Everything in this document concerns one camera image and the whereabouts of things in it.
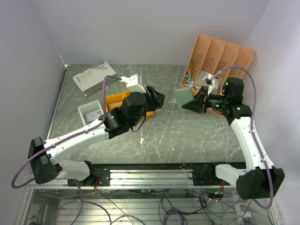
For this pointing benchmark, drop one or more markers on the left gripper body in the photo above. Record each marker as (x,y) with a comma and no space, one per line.
(149,106)

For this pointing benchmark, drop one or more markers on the left yellow bin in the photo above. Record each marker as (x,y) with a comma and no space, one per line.
(114,101)

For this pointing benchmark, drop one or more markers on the yellow bin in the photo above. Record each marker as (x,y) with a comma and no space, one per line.
(150,114)
(114,101)

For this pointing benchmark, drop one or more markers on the silver VIP cards stack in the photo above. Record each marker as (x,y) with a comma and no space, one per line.
(91,116)

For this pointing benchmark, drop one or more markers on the right yellow bin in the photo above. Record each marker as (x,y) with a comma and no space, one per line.
(150,114)

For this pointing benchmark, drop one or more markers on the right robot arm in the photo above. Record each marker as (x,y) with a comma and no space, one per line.
(261,179)

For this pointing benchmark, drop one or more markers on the grey white booklet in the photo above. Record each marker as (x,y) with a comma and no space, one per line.
(91,80)

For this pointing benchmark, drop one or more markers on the gold cards stack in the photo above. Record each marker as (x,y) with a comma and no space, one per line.
(111,106)

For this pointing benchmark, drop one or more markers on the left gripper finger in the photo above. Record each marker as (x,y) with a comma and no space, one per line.
(152,92)
(158,100)

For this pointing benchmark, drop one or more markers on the white bin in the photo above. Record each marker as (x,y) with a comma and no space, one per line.
(89,107)

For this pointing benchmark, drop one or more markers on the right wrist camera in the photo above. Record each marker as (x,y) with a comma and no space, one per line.
(212,84)

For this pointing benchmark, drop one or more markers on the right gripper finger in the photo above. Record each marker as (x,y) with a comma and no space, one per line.
(201,92)
(197,105)

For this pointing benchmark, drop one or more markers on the orange file organizer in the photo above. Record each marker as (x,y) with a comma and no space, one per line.
(219,58)

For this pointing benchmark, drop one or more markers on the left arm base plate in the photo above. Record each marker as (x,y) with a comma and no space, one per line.
(99,176)

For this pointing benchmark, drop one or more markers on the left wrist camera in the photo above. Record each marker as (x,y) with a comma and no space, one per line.
(133,83)

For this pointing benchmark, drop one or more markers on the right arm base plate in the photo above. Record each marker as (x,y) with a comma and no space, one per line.
(203,174)

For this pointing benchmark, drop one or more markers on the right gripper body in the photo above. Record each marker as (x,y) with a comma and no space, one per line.
(212,98)

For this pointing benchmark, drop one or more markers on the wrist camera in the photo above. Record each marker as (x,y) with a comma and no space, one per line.
(212,84)
(133,83)

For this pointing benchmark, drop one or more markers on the aluminium rail frame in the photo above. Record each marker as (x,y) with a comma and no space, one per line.
(145,180)

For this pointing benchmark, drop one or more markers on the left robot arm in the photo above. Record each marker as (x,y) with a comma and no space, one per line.
(50,161)

